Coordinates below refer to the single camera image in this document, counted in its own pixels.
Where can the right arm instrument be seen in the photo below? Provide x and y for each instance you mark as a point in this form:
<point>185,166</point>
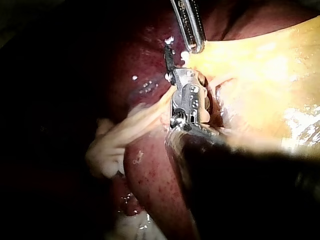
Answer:
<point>190,100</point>

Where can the pale fatty tissue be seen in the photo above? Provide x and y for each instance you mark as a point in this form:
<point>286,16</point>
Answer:
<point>130,227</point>
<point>110,147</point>

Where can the dark right arm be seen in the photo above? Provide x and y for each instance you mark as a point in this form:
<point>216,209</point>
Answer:
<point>237,190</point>

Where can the white clip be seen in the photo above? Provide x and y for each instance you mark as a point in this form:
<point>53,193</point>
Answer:
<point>169,40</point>
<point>185,55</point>

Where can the left arm instrument jaw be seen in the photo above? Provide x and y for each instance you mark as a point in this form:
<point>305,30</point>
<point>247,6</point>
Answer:
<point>190,23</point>

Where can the gallbladder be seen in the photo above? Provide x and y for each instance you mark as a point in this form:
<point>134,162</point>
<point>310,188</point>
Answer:
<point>260,75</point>

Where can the thin tube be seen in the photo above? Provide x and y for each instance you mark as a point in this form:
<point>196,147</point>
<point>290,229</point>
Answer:
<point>155,103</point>

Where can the dark red liver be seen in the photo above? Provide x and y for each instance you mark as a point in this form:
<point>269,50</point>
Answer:
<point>150,175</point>

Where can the right arm instrument jaw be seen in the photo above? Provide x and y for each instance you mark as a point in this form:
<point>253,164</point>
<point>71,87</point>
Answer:
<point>169,58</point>

